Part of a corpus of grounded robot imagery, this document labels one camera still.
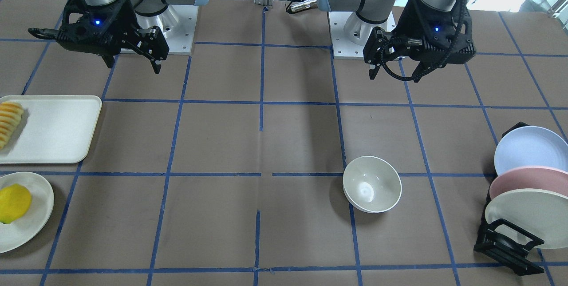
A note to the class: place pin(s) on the white rectangular tray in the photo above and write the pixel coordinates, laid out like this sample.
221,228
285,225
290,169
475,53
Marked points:
55,129

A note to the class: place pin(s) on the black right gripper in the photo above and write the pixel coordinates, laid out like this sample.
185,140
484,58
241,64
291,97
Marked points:
120,16

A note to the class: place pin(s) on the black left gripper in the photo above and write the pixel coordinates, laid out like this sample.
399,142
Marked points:
411,20

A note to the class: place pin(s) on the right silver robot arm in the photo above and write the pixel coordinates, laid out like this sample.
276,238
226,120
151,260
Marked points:
154,13

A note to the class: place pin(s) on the light blue plate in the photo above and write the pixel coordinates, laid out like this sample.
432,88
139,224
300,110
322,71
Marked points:
530,146

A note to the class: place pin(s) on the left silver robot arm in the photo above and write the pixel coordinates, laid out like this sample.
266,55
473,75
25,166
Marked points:
373,13

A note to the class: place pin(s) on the yellow lemon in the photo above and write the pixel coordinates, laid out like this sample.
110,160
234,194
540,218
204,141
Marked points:
15,201

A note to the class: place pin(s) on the white ceramic bowl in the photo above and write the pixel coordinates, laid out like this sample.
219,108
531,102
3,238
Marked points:
371,184

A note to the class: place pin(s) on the white round plate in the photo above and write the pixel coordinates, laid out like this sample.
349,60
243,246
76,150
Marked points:
22,230

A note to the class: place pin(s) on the black dish rack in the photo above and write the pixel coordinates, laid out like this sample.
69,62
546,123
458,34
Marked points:
505,250

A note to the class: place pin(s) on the cream plate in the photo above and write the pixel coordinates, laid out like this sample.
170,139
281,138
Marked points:
539,212

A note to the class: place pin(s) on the sliced orange bread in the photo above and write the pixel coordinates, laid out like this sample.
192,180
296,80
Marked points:
10,118

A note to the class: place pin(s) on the pink plate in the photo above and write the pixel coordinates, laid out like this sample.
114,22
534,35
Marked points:
530,177

